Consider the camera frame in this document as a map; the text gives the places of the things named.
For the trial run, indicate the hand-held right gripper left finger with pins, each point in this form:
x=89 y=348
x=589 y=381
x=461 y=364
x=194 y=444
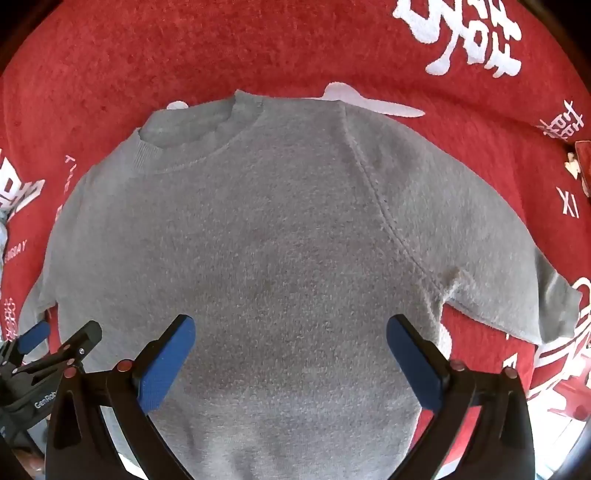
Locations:
x=164 y=369

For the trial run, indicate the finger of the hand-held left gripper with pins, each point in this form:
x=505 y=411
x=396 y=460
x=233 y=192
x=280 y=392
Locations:
x=81 y=344
x=33 y=336

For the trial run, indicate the light blue patterned cloth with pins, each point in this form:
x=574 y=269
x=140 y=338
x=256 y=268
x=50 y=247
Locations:
x=2 y=240

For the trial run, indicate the grey knit sweater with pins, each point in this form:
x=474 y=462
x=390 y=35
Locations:
x=277 y=258

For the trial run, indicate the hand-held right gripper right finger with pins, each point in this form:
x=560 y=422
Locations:
x=415 y=364

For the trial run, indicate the red printed blanket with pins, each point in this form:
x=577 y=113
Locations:
x=323 y=50

